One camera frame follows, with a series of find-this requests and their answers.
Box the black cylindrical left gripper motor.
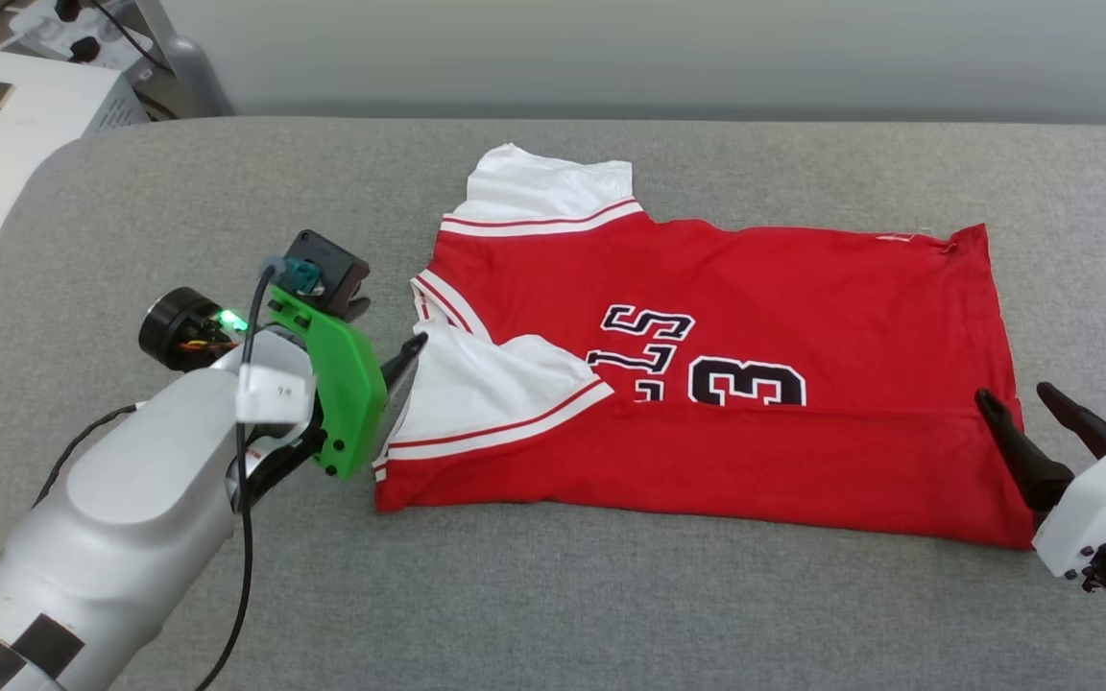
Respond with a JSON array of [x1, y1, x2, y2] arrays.
[[137, 286, 249, 373]]

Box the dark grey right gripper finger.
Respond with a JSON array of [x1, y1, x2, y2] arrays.
[[1034, 381, 1106, 462], [974, 387, 1078, 516]]

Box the white equipment box black handle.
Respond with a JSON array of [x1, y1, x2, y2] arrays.
[[0, 41, 153, 332]]

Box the red white Bulls jersey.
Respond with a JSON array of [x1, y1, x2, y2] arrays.
[[373, 142, 1036, 550]]

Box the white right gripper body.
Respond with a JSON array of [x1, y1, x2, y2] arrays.
[[1031, 437, 1106, 581]]

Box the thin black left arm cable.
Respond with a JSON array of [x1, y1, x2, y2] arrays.
[[33, 403, 139, 508]]

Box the black power cable with plug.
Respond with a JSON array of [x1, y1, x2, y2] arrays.
[[54, 0, 175, 73]]

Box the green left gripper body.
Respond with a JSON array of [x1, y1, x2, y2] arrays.
[[268, 285, 389, 481]]

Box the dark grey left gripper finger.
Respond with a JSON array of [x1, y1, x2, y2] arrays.
[[378, 332, 430, 409]]

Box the white power strip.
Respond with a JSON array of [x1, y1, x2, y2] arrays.
[[0, 0, 149, 73]]

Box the white paper cable label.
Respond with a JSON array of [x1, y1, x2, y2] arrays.
[[234, 369, 316, 425]]

